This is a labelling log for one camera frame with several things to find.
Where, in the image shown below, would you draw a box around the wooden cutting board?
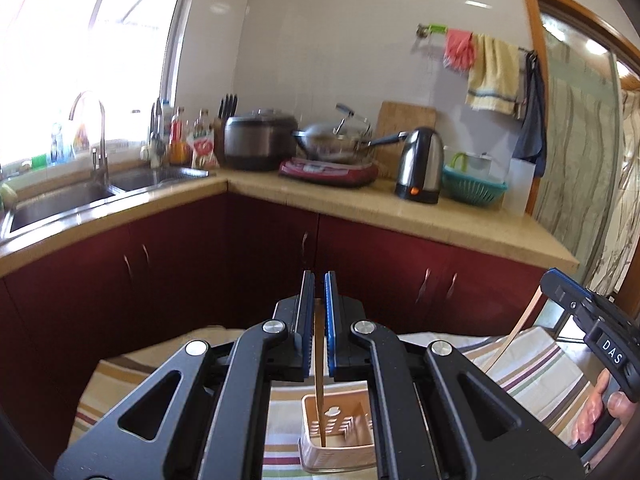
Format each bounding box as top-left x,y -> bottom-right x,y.
373,101 -> 437,180

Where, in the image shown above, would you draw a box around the window with white frame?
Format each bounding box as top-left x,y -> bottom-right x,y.
1,0 -> 183,166

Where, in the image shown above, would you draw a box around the red induction cooktop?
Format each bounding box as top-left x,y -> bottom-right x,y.
278,158 -> 378,188

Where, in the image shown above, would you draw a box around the knife block with knives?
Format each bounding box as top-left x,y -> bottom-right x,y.
213,94 -> 238,166

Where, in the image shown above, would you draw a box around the wall towel rack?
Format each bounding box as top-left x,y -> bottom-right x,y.
415,23 -> 536,61

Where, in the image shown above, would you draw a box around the pink rubber gloves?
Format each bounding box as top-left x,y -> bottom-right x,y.
444,28 -> 476,72

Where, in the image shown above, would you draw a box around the steel wok with lid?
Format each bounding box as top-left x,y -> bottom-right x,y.
292,103 -> 411,164

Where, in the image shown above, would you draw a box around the orange sauce bottle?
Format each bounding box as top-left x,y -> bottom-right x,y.
168,106 -> 191,166

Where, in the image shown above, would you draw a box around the stainless steel sink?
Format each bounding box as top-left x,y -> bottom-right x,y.
1,167 -> 215,245

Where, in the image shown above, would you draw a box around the translucent plastic container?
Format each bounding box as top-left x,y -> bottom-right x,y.
502,158 -> 535,217

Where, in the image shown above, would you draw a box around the black rice cooker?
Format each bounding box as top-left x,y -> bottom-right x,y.
224,110 -> 298,171

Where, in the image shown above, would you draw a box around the striped tablecloth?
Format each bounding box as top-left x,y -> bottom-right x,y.
68,326 -> 593,479

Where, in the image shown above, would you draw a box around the person's right hand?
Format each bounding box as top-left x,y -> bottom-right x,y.
572,370 -> 638,443

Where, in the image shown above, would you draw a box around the yellow hanging towel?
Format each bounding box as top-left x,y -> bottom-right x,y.
465,34 -> 520,116

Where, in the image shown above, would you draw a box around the teal plastic colander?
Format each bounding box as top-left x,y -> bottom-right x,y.
442,166 -> 508,207

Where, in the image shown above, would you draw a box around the stainless electric kettle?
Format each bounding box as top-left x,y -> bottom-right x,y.
394,127 -> 444,205

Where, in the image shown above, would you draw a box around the wooden chopstick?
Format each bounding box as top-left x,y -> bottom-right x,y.
483,286 -> 542,374
314,299 -> 326,448

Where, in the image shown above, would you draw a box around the dark red kitchen cabinets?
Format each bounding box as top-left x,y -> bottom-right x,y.
1,193 -> 542,466

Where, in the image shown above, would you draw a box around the blue label bottle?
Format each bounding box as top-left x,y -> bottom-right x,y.
49,126 -> 65,165

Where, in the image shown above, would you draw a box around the beige stone countertop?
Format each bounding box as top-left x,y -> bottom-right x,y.
0,167 -> 580,281

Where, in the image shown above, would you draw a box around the dish soap spray bottle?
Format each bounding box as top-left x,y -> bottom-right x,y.
72,116 -> 90,154

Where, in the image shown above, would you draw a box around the red white snack bag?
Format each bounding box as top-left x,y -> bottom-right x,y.
188,129 -> 219,170

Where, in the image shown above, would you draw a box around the beige perforated utensil caddy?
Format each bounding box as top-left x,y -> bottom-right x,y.
298,389 -> 376,474

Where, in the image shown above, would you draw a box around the chrome sink faucet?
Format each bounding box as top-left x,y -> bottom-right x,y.
91,98 -> 110,188

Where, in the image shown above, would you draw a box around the dark blue hanging cloth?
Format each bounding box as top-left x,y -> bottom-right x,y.
513,51 -> 547,178

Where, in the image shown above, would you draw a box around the wooden framed glass door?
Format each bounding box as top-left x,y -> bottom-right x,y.
525,0 -> 639,311

